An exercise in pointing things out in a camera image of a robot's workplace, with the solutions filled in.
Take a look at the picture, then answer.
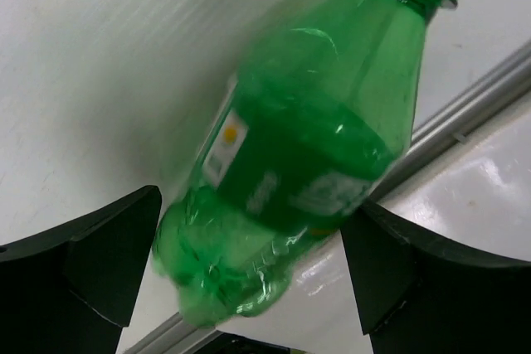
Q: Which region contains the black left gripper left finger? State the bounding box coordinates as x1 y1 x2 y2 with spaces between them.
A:
1 186 162 353

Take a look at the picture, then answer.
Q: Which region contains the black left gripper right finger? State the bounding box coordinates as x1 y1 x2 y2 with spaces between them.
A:
341 201 530 353

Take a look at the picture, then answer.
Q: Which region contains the green plastic soda bottle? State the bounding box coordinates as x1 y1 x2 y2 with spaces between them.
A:
153 0 457 327

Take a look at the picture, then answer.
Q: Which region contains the aluminium table edge rail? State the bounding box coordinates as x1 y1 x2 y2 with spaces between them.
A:
119 45 530 353

